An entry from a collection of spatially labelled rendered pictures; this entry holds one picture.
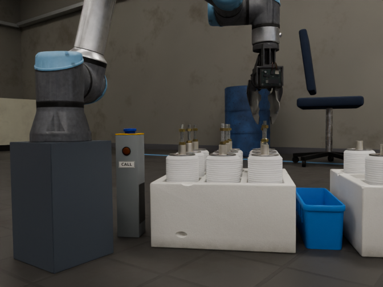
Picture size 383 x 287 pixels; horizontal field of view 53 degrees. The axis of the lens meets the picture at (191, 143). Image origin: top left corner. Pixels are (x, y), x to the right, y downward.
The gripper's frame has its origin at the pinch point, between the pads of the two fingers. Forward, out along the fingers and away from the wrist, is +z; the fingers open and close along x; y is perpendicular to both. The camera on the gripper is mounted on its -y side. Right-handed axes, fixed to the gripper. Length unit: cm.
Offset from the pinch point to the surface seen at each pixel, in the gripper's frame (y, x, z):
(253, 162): 3.6, -3.8, 11.6
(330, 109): -208, 99, -11
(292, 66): -333, 103, -65
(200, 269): 19.0, -19.1, 35.1
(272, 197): 8.6, 0.3, 20.4
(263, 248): 8.1, -2.0, 34.1
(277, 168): 4.7, 2.6, 13.3
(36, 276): 22, -56, 35
